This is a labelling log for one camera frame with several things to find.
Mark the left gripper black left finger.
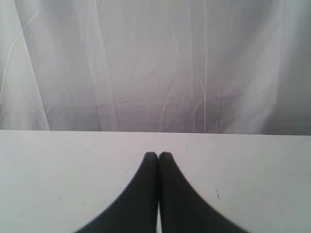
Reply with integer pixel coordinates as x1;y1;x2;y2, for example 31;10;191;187
77;152;158;233

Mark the left gripper silver right finger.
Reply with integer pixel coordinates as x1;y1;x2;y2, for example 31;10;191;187
158;152;245;233

